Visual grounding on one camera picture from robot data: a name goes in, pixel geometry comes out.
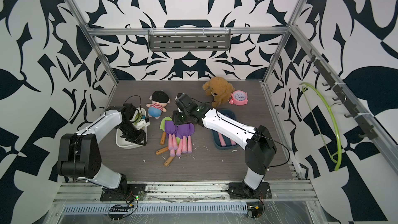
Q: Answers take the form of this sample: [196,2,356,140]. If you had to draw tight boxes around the teal storage box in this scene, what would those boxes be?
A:
[211,109,237,150]

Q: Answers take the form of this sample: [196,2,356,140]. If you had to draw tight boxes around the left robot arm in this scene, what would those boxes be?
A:
[57,103,146,202]

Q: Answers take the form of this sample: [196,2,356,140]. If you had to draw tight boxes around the grey hook rail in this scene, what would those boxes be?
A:
[306,49,398,175]

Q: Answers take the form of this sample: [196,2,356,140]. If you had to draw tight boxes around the purple shovel pink handle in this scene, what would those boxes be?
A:
[176,123,195,157]
[165,120,178,157]
[217,132,237,147]

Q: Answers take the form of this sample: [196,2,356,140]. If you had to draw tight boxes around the pink alarm clock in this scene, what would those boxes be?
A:
[229,90,248,106]

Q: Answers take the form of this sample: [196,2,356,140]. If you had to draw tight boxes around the brown plush dog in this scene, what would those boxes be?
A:
[202,77,235,108]

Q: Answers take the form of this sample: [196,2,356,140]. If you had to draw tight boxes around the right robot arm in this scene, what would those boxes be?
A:
[172,93,277,200]

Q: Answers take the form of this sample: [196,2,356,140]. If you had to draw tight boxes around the white storage box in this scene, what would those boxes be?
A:
[116,107,150,149]

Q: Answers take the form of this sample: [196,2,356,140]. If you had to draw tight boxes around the plush doll black hair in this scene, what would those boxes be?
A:
[146,91,171,119]

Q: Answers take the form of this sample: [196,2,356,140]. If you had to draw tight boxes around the grey wall shelf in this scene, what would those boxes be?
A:
[148,28,231,52]

